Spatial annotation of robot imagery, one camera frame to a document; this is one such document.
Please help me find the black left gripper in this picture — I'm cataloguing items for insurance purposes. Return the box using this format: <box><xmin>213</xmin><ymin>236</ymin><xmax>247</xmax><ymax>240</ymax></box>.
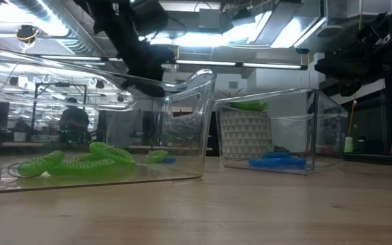
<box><xmin>120</xmin><ymin>42</ymin><xmax>176</xmax><ymax>98</ymax></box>

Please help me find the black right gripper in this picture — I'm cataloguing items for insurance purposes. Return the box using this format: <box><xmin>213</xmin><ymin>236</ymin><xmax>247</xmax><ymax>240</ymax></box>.
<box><xmin>314</xmin><ymin>15</ymin><xmax>392</xmax><ymax>98</ymax></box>

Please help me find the clear plastic bin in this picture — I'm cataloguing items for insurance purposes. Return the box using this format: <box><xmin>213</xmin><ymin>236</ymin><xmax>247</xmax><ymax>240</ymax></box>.
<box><xmin>0</xmin><ymin>44</ymin><xmax>217</xmax><ymax>195</ymax></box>
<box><xmin>214</xmin><ymin>87</ymin><xmax>349</xmax><ymax>176</ymax></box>

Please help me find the ceiling light panel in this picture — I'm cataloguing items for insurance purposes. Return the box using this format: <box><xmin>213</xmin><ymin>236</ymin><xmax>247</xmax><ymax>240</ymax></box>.
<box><xmin>148</xmin><ymin>29</ymin><xmax>261</xmax><ymax>48</ymax></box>
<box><xmin>269</xmin><ymin>16</ymin><xmax>328</xmax><ymax>48</ymax></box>

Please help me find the person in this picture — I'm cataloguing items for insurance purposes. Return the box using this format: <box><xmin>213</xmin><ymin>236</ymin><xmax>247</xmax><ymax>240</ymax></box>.
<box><xmin>58</xmin><ymin>97</ymin><xmax>91</xmax><ymax>135</ymax></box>
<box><xmin>12</xmin><ymin>117</ymin><xmax>29</xmax><ymax>133</ymax></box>

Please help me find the grey ceiling box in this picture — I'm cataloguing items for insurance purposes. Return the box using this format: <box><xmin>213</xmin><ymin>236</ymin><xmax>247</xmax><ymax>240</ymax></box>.
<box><xmin>198</xmin><ymin>8</ymin><xmax>221</xmax><ymax>30</ymax></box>

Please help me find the succulent in white pot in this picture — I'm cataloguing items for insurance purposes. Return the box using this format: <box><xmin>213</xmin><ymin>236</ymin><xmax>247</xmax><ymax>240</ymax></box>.
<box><xmin>217</xmin><ymin>87</ymin><xmax>272</xmax><ymax>160</ymax></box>

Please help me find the yellow hanging cable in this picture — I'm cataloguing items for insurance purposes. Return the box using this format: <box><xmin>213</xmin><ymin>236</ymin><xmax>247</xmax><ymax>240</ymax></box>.
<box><xmin>350</xmin><ymin>93</ymin><xmax>358</xmax><ymax>137</ymax></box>

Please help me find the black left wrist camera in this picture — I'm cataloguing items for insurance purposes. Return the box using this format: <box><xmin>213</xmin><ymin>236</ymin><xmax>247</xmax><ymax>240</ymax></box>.
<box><xmin>130</xmin><ymin>0</ymin><xmax>169</xmax><ymax>36</ymax></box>

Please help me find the black aluminium table frame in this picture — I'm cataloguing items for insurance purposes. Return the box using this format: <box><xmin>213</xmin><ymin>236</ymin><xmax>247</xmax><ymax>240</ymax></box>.
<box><xmin>342</xmin><ymin>152</ymin><xmax>392</xmax><ymax>168</ymax></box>

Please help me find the silver ventilation duct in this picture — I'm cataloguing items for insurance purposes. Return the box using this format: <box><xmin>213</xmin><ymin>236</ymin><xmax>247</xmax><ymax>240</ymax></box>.
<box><xmin>8</xmin><ymin>0</ymin><xmax>110</xmax><ymax>58</ymax></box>

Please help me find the black fixture with yellow cable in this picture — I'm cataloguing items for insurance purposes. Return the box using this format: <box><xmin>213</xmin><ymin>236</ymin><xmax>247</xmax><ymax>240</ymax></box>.
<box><xmin>15</xmin><ymin>24</ymin><xmax>41</xmax><ymax>45</ymax></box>

